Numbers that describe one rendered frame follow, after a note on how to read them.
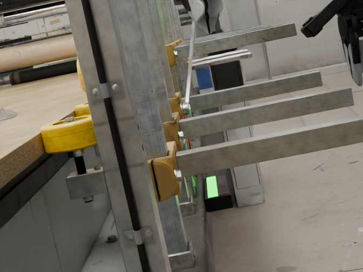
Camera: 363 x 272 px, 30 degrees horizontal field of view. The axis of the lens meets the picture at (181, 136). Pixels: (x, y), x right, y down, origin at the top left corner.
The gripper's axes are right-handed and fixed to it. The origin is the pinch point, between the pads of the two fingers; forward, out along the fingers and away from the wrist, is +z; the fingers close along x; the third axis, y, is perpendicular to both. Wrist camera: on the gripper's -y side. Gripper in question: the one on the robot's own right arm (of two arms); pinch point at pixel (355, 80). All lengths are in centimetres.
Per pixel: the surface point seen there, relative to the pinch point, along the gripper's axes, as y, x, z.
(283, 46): 90, 850, 31
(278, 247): -13, 148, 83
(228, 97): -25.8, -1.5, -1.9
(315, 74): -7.8, -1.5, -3.0
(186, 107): -34.3, -8.2, -2.3
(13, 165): -52, -65, -6
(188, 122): -33.8, -26.5, -1.7
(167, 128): -36.9, -33.5, -2.3
